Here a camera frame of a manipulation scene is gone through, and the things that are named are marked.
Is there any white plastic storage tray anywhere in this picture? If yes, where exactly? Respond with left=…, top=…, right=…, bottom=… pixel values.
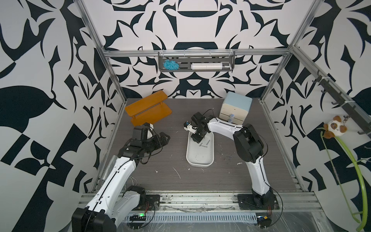
left=186, top=132, right=214, bottom=168

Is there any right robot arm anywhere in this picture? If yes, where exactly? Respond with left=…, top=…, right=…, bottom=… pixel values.
left=184, top=112, right=274, bottom=207

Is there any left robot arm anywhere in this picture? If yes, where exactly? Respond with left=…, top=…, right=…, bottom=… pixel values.
left=70, top=123, right=171, bottom=232

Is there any blue white drawer box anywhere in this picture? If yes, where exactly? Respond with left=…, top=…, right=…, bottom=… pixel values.
left=219, top=91, right=253, bottom=125

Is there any orange wooden shelf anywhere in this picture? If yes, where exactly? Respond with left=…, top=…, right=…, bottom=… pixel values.
left=125, top=90, right=172, bottom=126

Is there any white roll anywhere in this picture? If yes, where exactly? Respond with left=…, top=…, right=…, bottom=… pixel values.
left=191, top=63, right=223, bottom=70

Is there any teal scrunchie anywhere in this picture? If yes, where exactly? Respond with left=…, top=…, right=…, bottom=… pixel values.
left=163, top=60, right=180, bottom=71

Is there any small controller board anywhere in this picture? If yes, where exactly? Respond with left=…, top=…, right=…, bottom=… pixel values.
left=129, top=213, right=147, bottom=222

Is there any plush toy animal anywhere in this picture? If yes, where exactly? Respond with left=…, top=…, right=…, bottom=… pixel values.
left=323, top=116, right=347, bottom=139

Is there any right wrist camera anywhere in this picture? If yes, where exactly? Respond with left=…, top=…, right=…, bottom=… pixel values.
left=184, top=121, right=196, bottom=133

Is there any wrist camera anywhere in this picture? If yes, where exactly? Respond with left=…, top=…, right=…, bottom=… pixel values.
left=143, top=123, right=154, bottom=139
left=184, top=121, right=196, bottom=133

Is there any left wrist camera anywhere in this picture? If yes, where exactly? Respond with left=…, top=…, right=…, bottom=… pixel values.
left=143, top=123, right=154, bottom=139

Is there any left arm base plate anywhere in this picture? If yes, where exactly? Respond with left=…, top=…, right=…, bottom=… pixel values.
left=133, top=194, right=160, bottom=211

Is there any grey wall rack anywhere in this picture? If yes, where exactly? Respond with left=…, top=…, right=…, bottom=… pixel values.
left=157, top=50, right=235, bottom=72

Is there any white perforated cable duct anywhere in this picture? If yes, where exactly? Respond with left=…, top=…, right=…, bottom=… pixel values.
left=121, top=213, right=258, bottom=224

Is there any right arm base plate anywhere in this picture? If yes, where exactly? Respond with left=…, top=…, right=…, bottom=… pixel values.
left=237, top=194, right=280, bottom=210

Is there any black hook rail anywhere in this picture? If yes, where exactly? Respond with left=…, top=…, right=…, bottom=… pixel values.
left=313, top=70, right=371, bottom=138

